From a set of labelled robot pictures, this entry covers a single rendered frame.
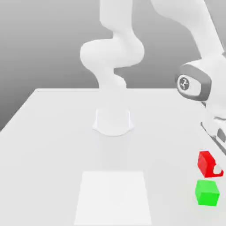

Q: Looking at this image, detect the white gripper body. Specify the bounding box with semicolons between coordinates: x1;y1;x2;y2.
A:
200;121;226;157

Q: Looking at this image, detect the small red cube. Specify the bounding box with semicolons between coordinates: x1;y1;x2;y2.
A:
197;150;224;178

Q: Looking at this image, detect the small green cube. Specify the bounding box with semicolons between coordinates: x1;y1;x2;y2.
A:
195;179;220;207

